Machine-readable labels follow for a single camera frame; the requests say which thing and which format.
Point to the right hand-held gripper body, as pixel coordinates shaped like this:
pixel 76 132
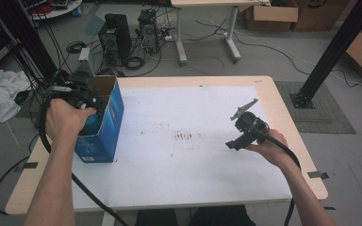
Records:
pixel 248 122

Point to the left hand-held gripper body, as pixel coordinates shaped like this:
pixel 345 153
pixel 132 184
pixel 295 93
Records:
pixel 85 70

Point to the blue cardboard box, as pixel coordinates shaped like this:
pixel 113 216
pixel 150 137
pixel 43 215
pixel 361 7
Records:
pixel 110 132

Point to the person's right hand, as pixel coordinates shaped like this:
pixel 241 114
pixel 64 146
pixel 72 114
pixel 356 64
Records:
pixel 273 147

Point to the person's left hand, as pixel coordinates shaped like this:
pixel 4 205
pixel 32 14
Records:
pixel 66 121

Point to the small white power supply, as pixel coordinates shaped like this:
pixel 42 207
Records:
pixel 84 53

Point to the black computer tower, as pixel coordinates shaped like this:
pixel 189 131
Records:
pixel 119 31

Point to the round white table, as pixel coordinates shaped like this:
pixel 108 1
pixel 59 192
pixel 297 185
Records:
pixel 59 11

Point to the grey computer tower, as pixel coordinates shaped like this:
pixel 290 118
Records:
pixel 147 28

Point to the white paper sheet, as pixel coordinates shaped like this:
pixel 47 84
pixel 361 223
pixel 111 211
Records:
pixel 169 175

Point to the dark floor mat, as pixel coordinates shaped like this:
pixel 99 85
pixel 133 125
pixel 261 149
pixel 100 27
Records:
pixel 326 116

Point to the person's black trousers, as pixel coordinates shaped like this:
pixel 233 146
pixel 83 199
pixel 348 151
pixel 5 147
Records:
pixel 201 217

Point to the grey tape strip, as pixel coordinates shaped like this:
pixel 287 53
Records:
pixel 317 174
pixel 26 165

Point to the white cloth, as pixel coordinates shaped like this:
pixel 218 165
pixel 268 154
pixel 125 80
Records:
pixel 0 94

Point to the small open cardboard box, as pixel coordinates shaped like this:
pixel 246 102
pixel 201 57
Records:
pixel 273 15

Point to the white desk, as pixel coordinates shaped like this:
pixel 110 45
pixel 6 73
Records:
pixel 213 3

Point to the large closed cardboard box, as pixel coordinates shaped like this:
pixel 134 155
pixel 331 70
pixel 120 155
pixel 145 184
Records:
pixel 320 14

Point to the black metal post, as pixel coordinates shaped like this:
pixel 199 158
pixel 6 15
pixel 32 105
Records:
pixel 336 53

